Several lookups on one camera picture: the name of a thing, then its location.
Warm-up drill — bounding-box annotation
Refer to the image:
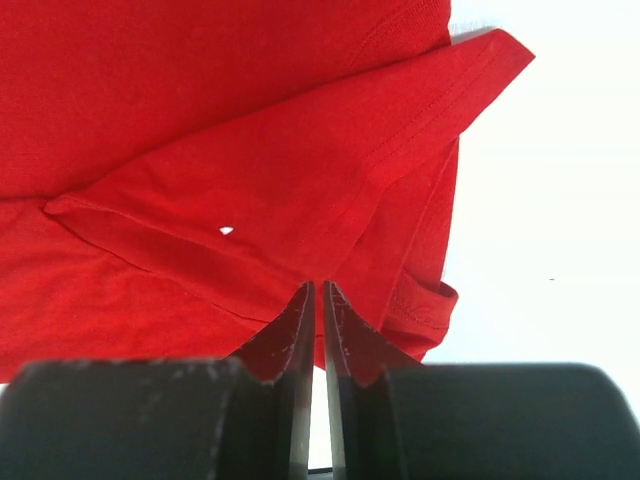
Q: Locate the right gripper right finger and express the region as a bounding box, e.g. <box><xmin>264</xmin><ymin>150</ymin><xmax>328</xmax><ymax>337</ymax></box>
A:
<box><xmin>323</xmin><ymin>282</ymin><xmax>639</xmax><ymax>479</ymax></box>

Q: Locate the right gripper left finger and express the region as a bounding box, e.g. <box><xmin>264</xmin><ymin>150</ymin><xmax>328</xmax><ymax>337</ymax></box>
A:
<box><xmin>1</xmin><ymin>283</ymin><xmax>315</xmax><ymax>479</ymax></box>

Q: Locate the red t-shirt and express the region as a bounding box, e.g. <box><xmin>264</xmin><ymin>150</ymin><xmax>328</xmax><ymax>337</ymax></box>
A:
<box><xmin>1</xmin><ymin>1</ymin><xmax>533</xmax><ymax>382</ymax></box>

